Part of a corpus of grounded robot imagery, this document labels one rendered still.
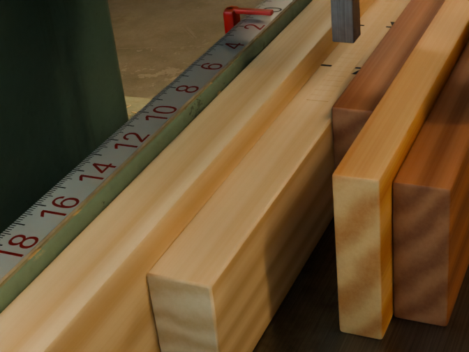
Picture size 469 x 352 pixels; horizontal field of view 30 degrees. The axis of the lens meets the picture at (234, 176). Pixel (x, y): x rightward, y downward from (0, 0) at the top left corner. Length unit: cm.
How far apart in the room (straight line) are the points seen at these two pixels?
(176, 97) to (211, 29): 283
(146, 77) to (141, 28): 46
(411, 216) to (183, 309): 7
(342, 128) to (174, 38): 278
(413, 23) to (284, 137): 10
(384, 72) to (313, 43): 3
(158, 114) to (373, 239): 9
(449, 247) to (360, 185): 4
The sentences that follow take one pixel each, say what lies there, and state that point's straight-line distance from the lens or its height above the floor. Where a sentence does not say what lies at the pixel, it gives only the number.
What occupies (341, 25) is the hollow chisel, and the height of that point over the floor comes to 96.
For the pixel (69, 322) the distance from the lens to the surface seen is 22.
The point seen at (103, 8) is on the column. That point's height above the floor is 92.
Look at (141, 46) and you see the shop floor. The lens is 306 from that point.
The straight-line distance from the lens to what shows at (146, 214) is 25.
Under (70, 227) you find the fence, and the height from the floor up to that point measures 95.
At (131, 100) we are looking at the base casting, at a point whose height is 80.
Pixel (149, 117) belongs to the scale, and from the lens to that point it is 29.
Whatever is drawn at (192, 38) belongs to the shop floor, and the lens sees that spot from 307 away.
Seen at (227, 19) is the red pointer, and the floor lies 96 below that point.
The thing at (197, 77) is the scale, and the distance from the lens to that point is 31.
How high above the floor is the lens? 108
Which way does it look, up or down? 30 degrees down
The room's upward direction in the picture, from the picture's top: 6 degrees counter-clockwise
